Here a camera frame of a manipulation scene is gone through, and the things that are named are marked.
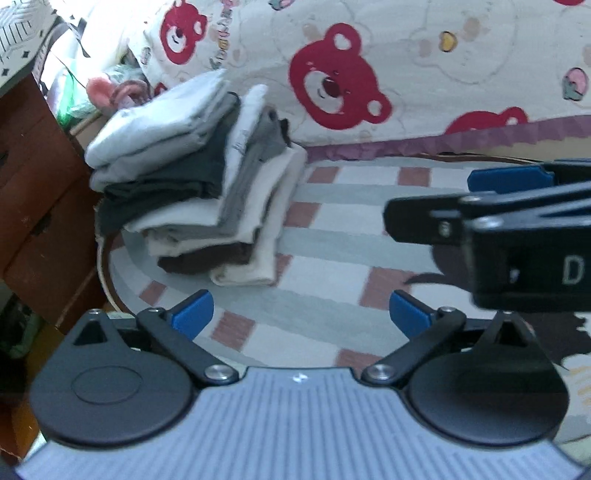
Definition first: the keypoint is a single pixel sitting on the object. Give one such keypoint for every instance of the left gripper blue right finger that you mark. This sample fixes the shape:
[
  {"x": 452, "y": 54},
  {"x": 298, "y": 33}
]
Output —
[{"x": 430, "y": 332}]

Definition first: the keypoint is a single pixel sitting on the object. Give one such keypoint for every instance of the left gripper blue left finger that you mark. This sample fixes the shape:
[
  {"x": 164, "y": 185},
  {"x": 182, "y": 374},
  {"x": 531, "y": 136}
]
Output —
[{"x": 172, "y": 332}]

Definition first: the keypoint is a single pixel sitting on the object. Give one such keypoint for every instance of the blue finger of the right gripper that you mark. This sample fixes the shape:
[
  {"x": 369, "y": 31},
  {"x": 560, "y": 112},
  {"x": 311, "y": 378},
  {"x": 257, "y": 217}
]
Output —
[{"x": 510, "y": 179}]

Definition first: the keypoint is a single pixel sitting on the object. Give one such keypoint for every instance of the light grey printed t-shirt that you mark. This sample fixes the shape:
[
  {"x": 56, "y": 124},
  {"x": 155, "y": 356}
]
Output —
[{"x": 174, "y": 112}]

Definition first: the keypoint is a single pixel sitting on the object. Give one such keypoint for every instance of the stack of folded clothes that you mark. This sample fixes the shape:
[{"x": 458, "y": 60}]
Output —
[{"x": 213, "y": 200}]

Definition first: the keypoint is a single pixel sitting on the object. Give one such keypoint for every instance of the checked happy dog rug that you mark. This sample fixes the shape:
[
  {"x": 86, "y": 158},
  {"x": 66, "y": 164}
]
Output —
[{"x": 335, "y": 271}]

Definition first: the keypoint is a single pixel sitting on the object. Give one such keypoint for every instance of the brown wooden drawer cabinet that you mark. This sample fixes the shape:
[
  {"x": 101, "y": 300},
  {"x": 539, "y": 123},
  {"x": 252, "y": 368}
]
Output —
[{"x": 48, "y": 247}]

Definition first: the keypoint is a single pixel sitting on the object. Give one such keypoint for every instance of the red bear print bedsheet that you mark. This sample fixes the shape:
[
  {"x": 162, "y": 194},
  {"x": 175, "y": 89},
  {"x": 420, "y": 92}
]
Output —
[{"x": 370, "y": 78}]

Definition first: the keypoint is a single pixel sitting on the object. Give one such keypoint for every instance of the pink plush toy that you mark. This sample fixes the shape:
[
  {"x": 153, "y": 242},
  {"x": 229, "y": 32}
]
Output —
[{"x": 108, "y": 97}]

